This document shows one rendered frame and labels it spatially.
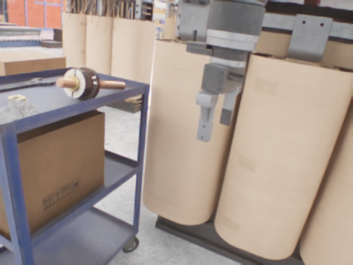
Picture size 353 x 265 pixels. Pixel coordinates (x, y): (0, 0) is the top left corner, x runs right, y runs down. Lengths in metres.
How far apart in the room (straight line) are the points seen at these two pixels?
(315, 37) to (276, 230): 0.80
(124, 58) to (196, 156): 2.27
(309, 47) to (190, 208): 0.89
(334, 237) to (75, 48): 3.45
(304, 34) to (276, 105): 0.27
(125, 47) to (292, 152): 2.56
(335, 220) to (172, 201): 0.73
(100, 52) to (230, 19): 3.10
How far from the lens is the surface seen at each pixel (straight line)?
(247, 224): 1.30
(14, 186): 0.75
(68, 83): 0.86
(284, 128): 1.08
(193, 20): 1.16
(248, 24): 0.53
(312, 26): 1.07
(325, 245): 1.35
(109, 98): 0.91
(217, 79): 0.52
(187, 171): 1.26
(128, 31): 3.28
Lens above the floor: 1.14
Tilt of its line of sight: 22 degrees down
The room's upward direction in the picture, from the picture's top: 7 degrees clockwise
